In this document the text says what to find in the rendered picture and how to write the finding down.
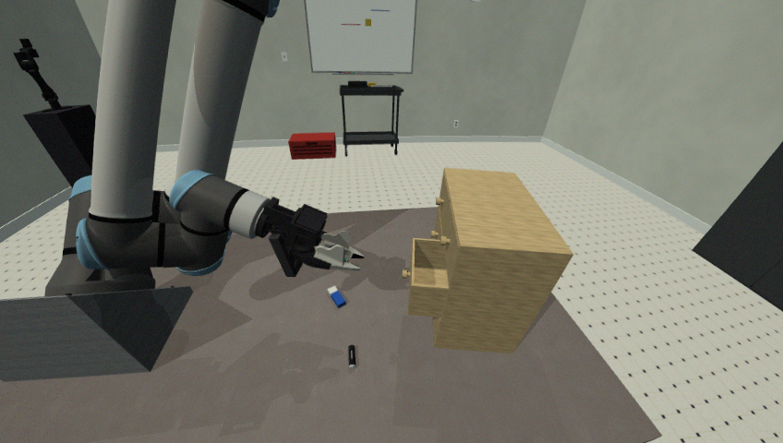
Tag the wooden chest of drawers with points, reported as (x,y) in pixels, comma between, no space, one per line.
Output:
(510,258)

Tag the blue and white eraser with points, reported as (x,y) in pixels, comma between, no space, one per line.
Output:
(336,297)

